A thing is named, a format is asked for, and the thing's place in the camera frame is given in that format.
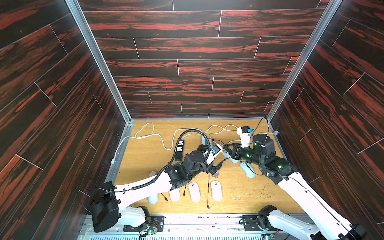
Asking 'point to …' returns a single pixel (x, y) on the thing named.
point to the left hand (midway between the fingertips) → (216, 153)
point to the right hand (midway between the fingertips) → (227, 144)
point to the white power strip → (204, 141)
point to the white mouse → (153, 199)
